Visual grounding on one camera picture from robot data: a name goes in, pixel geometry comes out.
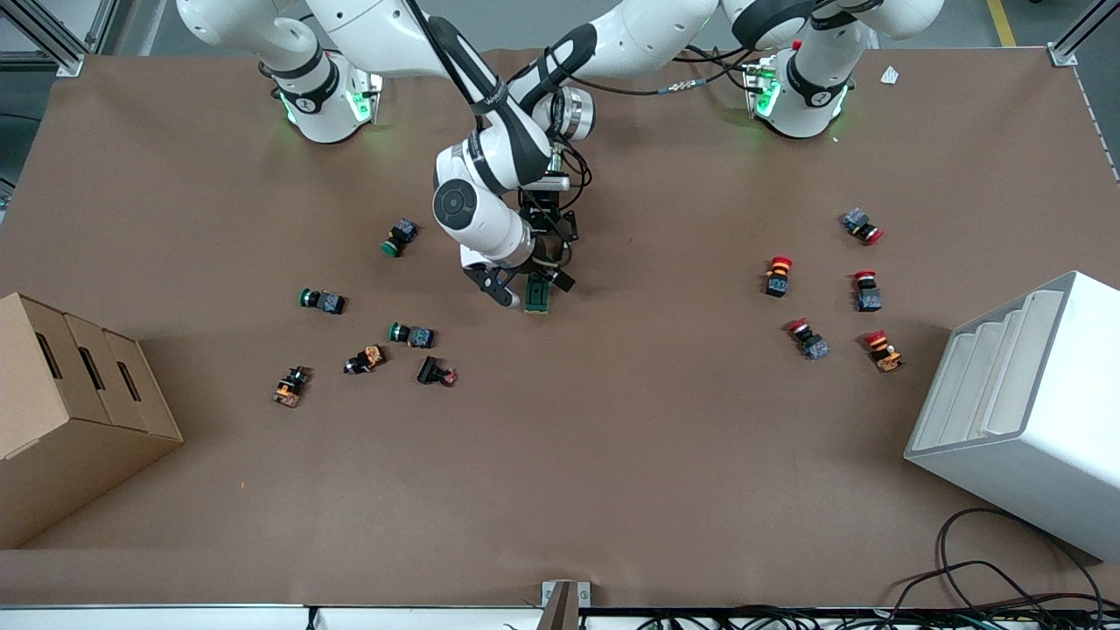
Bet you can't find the brown cardboard box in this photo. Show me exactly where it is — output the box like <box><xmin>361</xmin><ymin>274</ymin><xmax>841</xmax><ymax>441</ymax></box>
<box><xmin>0</xmin><ymin>292</ymin><xmax>185</xmax><ymax>550</ymax></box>

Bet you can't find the black button orange body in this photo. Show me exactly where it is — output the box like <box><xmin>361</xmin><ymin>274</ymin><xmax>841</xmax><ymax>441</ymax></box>
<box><xmin>271</xmin><ymin>365</ymin><xmax>312</xmax><ymax>410</ymax></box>
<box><xmin>343</xmin><ymin>344</ymin><xmax>389</xmax><ymax>376</ymax></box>

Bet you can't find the red button orange body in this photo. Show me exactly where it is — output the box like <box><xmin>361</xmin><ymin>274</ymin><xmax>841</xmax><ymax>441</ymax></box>
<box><xmin>863</xmin><ymin>329</ymin><xmax>905</xmax><ymax>375</ymax></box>

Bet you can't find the looped black cable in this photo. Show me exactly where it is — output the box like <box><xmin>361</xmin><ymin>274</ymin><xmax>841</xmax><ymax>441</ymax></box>
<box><xmin>936</xmin><ymin>507</ymin><xmax>1105</xmax><ymax>613</ymax></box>

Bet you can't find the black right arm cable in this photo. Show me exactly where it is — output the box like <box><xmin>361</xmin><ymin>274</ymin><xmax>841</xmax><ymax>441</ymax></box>
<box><xmin>402</xmin><ymin>0</ymin><xmax>557</xmax><ymax>189</ymax></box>

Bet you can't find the grey metal table bracket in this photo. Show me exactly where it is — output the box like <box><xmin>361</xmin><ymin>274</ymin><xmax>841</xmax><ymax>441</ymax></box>
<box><xmin>541</xmin><ymin>579</ymin><xmax>592</xmax><ymax>630</ymax></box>

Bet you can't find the long black cable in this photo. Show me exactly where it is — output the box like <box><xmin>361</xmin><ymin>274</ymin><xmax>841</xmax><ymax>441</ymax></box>
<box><xmin>888</xmin><ymin>558</ymin><xmax>1090</xmax><ymax>618</ymax></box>

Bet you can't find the black cable with connector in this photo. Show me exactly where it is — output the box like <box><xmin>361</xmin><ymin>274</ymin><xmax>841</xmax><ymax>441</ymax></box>
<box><xmin>656</xmin><ymin>44</ymin><xmax>771</xmax><ymax>95</ymax></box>

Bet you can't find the white slotted bin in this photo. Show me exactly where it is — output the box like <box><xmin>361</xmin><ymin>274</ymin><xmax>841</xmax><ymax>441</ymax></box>
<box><xmin>904</xmin><ymin>270</ymin><xmax>1120</xmax><ymax>564</ymax></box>

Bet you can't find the black switch with red part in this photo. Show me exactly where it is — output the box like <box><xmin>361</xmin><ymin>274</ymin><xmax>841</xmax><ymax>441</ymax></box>
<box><xmin>416</xmin><ymin>354</ymin><xmax>459</xmax><ymax>389</ymax></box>

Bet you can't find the aluminium frame profile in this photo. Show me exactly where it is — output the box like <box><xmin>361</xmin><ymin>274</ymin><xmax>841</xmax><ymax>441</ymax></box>
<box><xmin>1047</xmin><ymin>0</ymin><xmax>1120</xmax><ymax>67</ymax></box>
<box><xmin>0</xmin><ymin>0</ymin><xmax>123</xmax><ymax>78</ymax></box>

